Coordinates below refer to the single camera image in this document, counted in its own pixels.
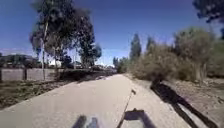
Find grey wall with dark posts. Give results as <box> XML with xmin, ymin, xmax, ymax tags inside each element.
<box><xmin>0</xmin><ymin>67</ymin><xmax>113</xmax><ymax>83</ymax></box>

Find slim dark conifer tree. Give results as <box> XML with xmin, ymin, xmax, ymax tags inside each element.
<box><xmin>129</xmin><ymin>33</ymin><xmax>143</xmax><ymax>63</ymax></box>
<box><xmin>145</xmin><ymin>36</ymin><xmax>156</xmax><ymax>54</ymax></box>

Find clump of tall dark trees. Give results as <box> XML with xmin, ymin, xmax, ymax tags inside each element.
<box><xmin>28</xmin><ymin>0</ymin><xmax>103</xmax><ymax>81</ymax></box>

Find dark mulch ground strip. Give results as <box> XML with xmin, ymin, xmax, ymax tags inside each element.
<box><xmin>0</xmin><ymin>77</ymin><xmax>101</xmax><ymax>111</ymax></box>

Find dry olive bushes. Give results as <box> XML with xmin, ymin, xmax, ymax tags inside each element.
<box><xmin>117</xmin><ymin>27</ymin><xmax>224</xmax><ymax>83</ymax></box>

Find dark overhanging tree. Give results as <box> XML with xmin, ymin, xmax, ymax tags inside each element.
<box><xmin>192</xmin><ymin>0</ymin><xmax>224</xmax><ymax>38</ymax></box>

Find pale concrete path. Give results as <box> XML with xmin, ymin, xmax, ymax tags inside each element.
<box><xmin>0</xmin><ymin>73</ymin><xmax>193</xmax><ymax>128</ymax></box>

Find bare brown dirt ground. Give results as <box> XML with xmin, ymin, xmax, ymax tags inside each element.
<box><xmin>123</xmin><ymin>73</ymin><xmax>224</xmax><ymax>128</ymax></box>

